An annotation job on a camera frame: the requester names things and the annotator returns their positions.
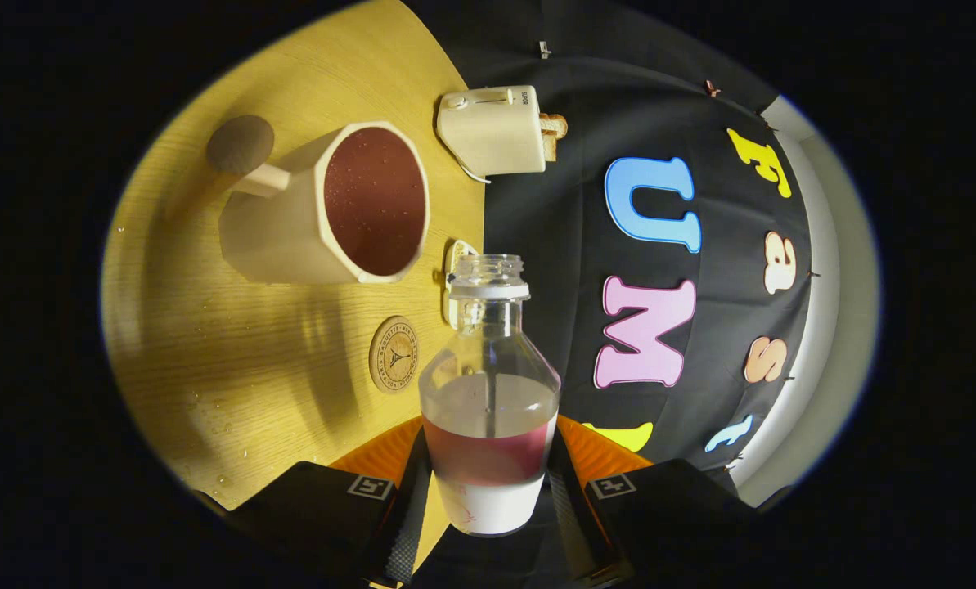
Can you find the small white patterned object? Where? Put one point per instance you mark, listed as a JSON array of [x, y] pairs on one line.
[[455, 270]]

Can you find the round cork coaster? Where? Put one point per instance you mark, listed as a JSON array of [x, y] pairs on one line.
[[393, 356]]

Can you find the black backdrop cloth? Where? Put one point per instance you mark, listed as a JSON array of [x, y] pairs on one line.
[[553, 229]]

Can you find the cream toaster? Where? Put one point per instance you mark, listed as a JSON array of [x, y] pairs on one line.
[[492, 131]]

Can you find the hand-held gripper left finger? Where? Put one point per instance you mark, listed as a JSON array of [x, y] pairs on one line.
[[410, 532]]

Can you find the clear juice bottle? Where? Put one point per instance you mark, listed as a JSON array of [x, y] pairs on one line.
[[488, 458]]

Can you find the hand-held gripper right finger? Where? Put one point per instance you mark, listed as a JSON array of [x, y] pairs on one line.
[[573, 523]]

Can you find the red cloth clip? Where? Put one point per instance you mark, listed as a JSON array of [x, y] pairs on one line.
[[711, 87]]

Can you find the toasted bread slice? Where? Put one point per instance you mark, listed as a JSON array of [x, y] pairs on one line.
[[550, 148], [554, 124]]

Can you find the wooden table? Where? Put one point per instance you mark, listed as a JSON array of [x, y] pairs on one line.
[[209, 343]]

